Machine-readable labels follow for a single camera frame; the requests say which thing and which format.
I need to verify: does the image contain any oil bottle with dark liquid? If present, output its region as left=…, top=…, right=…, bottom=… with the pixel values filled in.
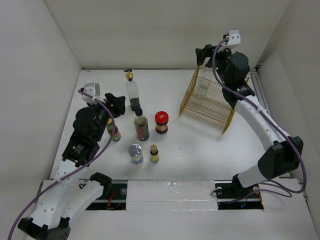
left=124, top=68, right=141, bottom=112

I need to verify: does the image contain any gold wire basket rack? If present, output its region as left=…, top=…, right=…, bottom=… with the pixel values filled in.
left=179, top=65, right=235, bottom=134

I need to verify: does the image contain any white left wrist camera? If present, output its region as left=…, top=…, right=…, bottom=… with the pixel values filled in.
left=80, top=82, right=100, bottom=105

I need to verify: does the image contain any clear oil bottle gold spout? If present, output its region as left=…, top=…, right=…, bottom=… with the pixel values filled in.
left=197, top=70, right=210, bottom=96

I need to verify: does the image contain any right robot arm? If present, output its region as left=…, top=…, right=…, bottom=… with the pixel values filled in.
left=195, top=44, right=307, bottom=202

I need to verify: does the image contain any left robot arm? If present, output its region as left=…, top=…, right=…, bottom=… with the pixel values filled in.
left=17, top=89, right=126, bottom=240

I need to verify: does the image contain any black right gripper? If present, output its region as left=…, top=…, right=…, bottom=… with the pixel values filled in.
left=195, top=44, right=233, bottom=86

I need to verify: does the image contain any red lid sauce jar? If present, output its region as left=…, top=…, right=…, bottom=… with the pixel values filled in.
left=154, top=111, right=169, bottom=134

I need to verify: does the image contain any aluminium rail right side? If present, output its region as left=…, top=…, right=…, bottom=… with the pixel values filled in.
left=249, top=67, right=270, bottom=114

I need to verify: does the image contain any silver lid blue can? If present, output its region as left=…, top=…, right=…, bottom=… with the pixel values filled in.
left=128, top=144, right=144, bottom=165

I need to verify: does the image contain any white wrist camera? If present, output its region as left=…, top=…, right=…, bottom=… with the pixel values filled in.
left=218, top=30, right=241, bottom=52
left=80, top=82, right=100, bottom=105

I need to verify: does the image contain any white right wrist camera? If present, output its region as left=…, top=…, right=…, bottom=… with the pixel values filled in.
left=218, top=30, right=241, bottom=52

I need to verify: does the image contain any small yellow label bottle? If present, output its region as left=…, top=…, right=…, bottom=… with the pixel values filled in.
left=150, top=144, right=160, bottom=163

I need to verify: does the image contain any black cap vinegar bottle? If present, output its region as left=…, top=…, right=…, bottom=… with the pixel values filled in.
left=133, top=108, right=150, bottom=141

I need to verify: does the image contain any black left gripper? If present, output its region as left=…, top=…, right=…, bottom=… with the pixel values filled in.
left=87, top=93, right=124, bottom=142

